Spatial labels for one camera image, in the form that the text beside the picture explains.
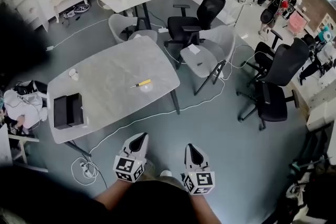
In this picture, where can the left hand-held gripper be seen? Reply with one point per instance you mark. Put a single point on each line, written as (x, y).
(128, 168)

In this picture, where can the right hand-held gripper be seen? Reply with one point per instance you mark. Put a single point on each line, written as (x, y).
(199, 181)

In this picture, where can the yellow screwdriver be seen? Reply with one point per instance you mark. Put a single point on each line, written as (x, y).
(144, 83)

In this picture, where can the black box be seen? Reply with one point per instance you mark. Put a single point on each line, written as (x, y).
(65, 112)

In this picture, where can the person's right forearm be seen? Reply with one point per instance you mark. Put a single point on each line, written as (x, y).
(202, 207)

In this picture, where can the person's left forearm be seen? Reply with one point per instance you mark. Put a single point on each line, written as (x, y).
(110, 195)

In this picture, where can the person's olive trousers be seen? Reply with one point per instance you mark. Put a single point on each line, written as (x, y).
(151, 169)

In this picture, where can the person's white shoe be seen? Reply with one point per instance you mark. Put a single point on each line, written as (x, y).
(166, 173)

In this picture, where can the grey marble table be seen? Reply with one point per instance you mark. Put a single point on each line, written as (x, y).
(157, 114)

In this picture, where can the white power strip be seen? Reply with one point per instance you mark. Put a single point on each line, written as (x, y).
(163, 30)
(50, 48)
(86, 170)

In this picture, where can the person's black shirt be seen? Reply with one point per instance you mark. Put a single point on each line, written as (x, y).
(152, 202)

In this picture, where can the black table leg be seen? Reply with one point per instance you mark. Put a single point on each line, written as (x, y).
(77, 148)
(175, 102)

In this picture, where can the grey shell chair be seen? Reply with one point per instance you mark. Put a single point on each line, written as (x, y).
(118, 23)
(204, 65)

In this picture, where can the black mesh office chair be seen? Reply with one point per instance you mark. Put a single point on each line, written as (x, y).
(183, 26)
(273, 102)

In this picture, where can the white cup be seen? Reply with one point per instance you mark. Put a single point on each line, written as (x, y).
(73, 74)

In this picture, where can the white paper sheet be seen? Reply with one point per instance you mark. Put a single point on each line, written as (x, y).
(193, 49)

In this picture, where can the white desk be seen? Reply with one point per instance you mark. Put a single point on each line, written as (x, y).
(5, 144)

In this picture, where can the black white floor device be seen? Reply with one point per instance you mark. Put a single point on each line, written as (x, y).
(68, 14)
(81, 8)

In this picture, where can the white bookshelf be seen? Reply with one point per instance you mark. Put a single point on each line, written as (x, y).
(42, 22)

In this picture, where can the pink cart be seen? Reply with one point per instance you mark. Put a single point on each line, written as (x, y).
(296, 22)

